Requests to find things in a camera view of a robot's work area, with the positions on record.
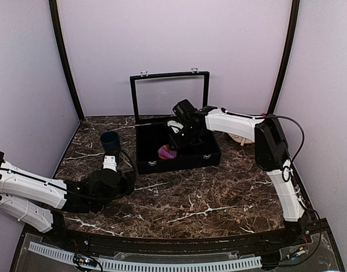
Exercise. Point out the dark blue cup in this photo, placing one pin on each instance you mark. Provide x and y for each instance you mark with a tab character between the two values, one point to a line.
110	140

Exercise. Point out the maroon orange purple sock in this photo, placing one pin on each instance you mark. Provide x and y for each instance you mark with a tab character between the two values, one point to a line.
165	153

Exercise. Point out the left black frame post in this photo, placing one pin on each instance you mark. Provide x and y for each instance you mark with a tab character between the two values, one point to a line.
57	28

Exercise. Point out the black storage box with lid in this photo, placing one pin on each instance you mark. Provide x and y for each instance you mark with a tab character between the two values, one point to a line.
152	133

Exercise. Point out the black frame post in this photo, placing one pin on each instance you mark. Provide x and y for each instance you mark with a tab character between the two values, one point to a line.
57	28
294	12

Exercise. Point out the right black frame post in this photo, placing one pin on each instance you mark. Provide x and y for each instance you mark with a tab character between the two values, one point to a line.
294	12

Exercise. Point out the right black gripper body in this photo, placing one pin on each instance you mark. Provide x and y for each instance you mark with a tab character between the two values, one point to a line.
186	139

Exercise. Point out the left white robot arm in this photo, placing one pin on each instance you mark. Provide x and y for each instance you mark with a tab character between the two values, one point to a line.
39	201

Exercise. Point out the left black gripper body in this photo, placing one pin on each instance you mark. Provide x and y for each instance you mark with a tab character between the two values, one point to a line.
125	190

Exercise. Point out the white slotted cable duct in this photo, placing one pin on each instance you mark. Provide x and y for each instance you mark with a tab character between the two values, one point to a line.
141	263

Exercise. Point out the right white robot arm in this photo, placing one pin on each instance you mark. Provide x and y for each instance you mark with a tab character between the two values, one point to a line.
271	147

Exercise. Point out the black front rail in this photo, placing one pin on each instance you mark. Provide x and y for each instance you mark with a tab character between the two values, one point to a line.
85	242

